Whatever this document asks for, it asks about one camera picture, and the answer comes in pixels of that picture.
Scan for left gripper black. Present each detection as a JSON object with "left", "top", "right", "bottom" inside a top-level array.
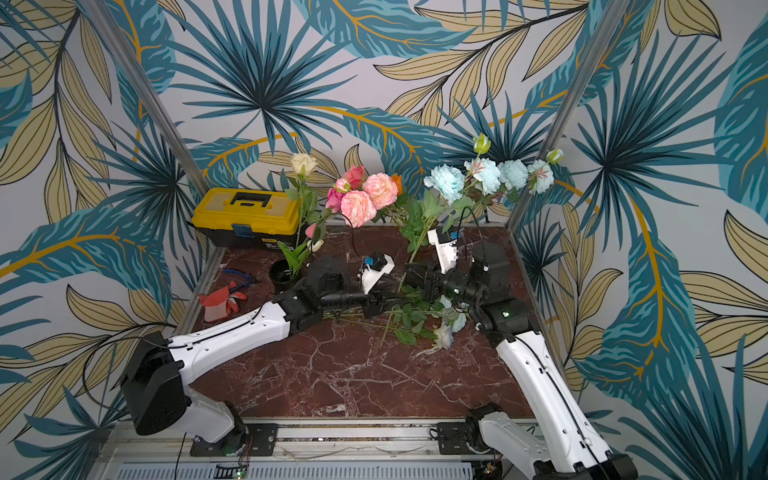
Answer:
[{"left": 322, "top": 276, "right": 409, "bottom": 319}]

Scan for large pale blue rose stem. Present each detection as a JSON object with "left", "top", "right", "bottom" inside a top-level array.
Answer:
[{"left": 393, "top": 324, "right": 454, "bottom": 354}]

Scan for light blue peony bunch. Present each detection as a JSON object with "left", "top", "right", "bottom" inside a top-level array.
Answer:
[{"left": 398, "top": 133, "right": 565, "bottom": 265}]

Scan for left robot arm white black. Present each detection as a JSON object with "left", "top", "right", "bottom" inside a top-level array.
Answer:
[{"left": 120, "top": 253, "right": 395, "bottom": 444}]

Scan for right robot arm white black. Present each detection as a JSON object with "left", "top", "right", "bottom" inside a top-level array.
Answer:
[{"left": 405, "top": 242, "right": 638, "bottom": 479}]

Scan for black ceramic vase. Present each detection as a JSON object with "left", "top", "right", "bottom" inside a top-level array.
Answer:
[{"left": 268, "top": 259, "right": 296, "bottom": 294}]

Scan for pink peach peony stem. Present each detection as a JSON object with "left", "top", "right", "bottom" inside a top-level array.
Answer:
[{"left": 340, "top": 173, "right": 399, "bottom": 228}]

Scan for orange rose stem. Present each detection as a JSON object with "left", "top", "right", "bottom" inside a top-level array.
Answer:
[{"left": 391, "top": 174, "right": 404, "bottom": 195}]

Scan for pink rose stem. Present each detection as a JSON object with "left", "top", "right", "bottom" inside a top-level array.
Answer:
[{"left": 305, "top": 166, "right": 366, "bottom": 251}]

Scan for cream rose stem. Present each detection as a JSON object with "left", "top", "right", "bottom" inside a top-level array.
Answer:
[{"left": 278, "top": 153, "right": 320, "bottom": 280}]

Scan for yellow black toolbox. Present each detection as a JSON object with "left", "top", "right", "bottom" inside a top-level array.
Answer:
[{"left": 191, "top": 188, "right": 300, "bottom": 250}]

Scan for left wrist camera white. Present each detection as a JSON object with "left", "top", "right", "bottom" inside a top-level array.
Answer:
[{"left": 360, "top": 253, "right": 395, "bottom": 294}]

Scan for blue handled pliers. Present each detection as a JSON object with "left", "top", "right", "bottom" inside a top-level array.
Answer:
[{"left": 222, "top": 268, "right": 259, "bottom": 291}]

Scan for aluminium frame rail front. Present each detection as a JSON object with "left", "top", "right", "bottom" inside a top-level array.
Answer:
[{"left": 88, "top": 418, "right": 525, "bottom": 479}]

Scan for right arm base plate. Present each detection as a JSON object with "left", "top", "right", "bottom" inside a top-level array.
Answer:
[{"left": 430, "top": 420, "right": 493, "bottom": 455}]

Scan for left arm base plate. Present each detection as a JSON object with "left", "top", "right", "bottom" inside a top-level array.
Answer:
[{"left": 190, "top": 423, "right": 278, "bottom": 457}]

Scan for left aluminium frame post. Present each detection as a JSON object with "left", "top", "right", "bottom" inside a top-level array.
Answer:
[{"left": 80, "top": 0, "right": 209, "bottom": 196}]

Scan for aluminium frame post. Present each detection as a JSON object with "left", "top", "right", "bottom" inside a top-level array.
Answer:
[
  {"left": 509, "top": 0, "right": 631, "bottom": 229},
  {"left": 80, "top": 0, "right": 209, "bottom": 196}
]

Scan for right aluminium frame post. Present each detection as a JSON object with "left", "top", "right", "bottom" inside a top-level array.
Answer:
[{"left": 509, "top": 0, "right": 631, "bottom": 229}]

